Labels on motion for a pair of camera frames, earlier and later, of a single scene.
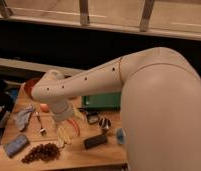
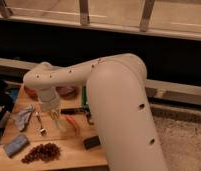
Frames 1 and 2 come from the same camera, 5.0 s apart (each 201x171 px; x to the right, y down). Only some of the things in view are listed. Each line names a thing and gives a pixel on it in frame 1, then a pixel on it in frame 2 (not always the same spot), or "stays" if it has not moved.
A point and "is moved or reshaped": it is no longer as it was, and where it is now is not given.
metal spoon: (43, 131) stays
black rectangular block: (94, 141) stays
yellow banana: (63, 137) is moved or reshaped
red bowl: (28, 86) stays
